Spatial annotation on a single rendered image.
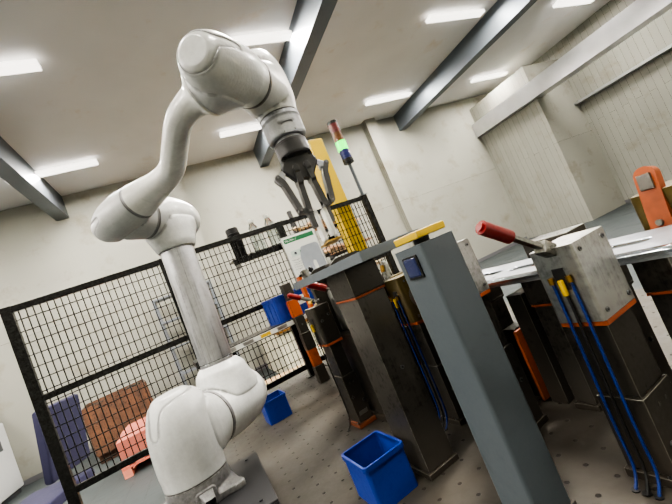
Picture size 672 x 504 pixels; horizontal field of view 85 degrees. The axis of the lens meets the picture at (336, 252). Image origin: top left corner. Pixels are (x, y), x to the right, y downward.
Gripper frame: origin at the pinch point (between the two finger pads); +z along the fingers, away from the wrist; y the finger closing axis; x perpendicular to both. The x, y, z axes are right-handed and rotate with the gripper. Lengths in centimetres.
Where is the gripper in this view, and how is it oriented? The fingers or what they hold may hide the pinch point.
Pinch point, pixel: (324, 225)
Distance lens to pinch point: 81.3
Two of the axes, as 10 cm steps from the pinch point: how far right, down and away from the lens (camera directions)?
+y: 8.9, -3.6, 2.8
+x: -2.4, 1.6, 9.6
